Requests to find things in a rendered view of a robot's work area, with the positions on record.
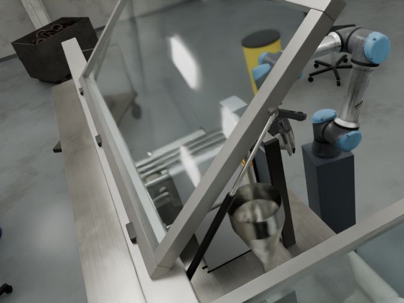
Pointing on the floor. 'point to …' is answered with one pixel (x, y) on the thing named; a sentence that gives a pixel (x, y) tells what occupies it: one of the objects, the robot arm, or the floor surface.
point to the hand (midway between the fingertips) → (293, 151)
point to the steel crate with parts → (54, 47)
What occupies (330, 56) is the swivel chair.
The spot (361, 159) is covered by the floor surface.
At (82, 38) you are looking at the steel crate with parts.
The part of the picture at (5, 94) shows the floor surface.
